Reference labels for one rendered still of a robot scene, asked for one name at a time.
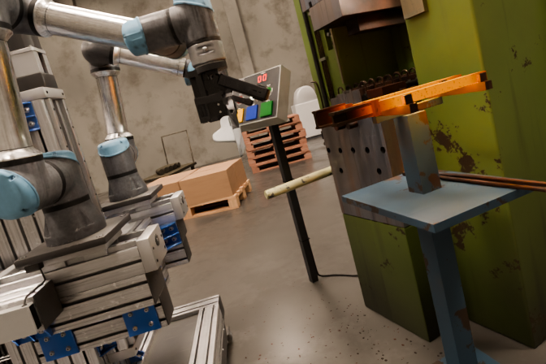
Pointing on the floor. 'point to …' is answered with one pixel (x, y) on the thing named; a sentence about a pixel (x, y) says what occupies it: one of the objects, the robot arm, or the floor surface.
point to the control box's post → (293, 203)
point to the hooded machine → (303, 107)
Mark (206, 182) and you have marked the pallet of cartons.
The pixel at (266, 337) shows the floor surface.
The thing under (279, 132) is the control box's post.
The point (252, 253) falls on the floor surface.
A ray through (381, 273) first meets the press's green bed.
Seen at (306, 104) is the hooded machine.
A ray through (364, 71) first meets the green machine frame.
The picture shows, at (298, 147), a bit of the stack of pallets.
